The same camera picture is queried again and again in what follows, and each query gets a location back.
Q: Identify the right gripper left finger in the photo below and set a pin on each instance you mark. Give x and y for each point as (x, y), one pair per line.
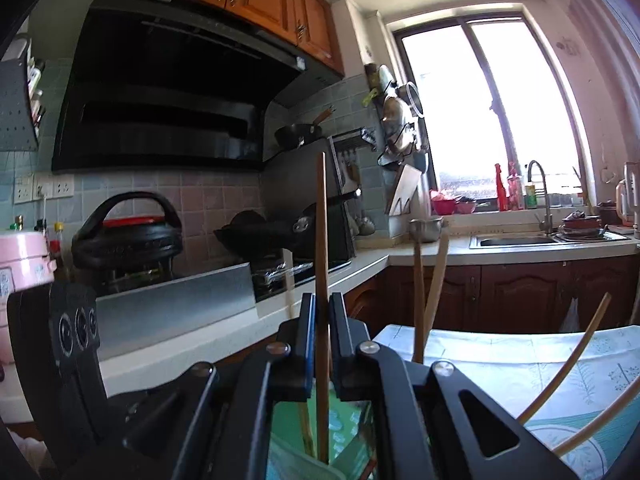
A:
(210, 422)

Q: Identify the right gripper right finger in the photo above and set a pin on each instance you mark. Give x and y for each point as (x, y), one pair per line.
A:
(431, 422)

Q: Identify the brown wooden chopstick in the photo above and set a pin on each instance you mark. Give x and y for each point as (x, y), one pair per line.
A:
(322, 323)

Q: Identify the chrome kitchen faucet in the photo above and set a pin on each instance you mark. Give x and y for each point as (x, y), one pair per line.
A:
(545, 223)

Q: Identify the pink rice cooker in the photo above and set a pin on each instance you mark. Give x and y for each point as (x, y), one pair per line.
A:
(24, 263)

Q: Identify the green plastic utensil holder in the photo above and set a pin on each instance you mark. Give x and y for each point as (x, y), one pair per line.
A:
(293, 445)

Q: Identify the bamboo chopstick red band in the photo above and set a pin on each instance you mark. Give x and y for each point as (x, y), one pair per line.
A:
(419, 303)

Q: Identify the black pressure cooker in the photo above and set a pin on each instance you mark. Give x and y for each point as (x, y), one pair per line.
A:
(128, 253)

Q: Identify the teal patterned tablecloth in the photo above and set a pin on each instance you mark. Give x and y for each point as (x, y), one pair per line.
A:
(513, 370)

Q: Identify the light wooden chopstick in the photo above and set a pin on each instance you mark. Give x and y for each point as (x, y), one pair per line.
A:
(568, 365)

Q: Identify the steel bowl on counter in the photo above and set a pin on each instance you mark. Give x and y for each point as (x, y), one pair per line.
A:
(426, 230)

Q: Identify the black wok on stove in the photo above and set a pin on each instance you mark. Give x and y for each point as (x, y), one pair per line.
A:
(251, 237)

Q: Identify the red plastic bottle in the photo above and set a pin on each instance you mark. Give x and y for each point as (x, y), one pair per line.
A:
(502, 199)

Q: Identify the black range hood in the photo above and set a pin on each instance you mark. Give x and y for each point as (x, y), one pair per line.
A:
(158, 85)

